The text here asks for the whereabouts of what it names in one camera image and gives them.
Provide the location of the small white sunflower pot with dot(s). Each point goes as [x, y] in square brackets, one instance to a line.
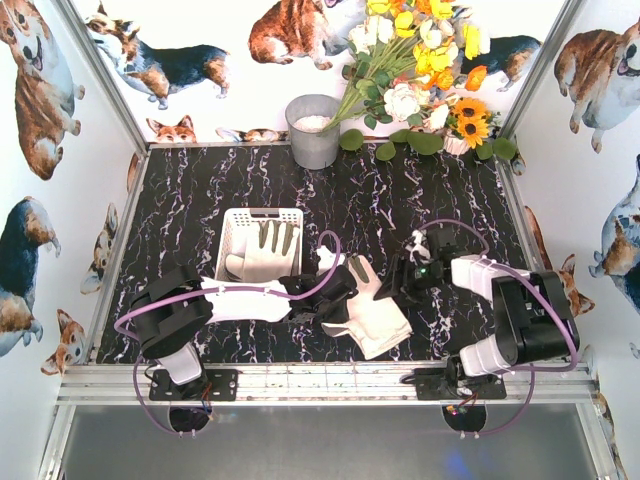
[454, 145]

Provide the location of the white grey glove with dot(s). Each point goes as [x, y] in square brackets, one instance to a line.
[373, 335]

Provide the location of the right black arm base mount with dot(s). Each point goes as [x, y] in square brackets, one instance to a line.
[450, 382]

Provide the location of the artificial flower bouquet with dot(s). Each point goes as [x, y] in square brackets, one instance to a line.
[420, 63]

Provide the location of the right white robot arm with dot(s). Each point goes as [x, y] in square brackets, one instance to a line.
[534, 329]

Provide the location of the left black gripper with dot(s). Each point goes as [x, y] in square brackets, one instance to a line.
[335, 288]

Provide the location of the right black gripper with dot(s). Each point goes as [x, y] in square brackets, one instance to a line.
[407, 273]

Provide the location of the white glove green trim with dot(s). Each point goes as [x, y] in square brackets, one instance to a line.
[270, 259]

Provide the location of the grey metal bucket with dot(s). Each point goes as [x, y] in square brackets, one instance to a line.
[313, 138]

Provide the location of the white perforated storage basket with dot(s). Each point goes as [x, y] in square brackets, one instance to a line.
[240, 228]

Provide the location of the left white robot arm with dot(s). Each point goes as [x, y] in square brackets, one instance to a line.
[169, 313]

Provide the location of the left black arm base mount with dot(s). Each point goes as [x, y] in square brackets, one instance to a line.
[212, 385]

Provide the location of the aluminium front rail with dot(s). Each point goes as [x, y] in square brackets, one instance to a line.
[313, 384]

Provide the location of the white grey glove underneath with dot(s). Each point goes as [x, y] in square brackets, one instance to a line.
[363, 304]

